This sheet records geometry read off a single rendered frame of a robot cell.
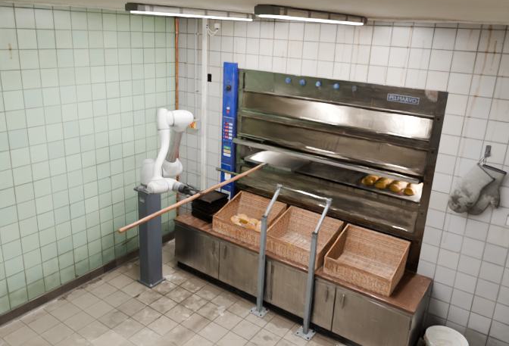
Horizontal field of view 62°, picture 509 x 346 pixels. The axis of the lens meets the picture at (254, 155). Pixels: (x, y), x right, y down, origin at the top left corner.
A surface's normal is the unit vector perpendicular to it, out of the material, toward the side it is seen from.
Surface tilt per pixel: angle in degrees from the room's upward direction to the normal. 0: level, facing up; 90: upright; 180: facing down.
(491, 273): 90
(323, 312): 90
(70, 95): 90
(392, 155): 70
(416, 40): 90
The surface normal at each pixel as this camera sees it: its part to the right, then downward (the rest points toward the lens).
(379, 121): -0.52, -0.13
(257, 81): -0.57, 0.22
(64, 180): 0.82, 0.20
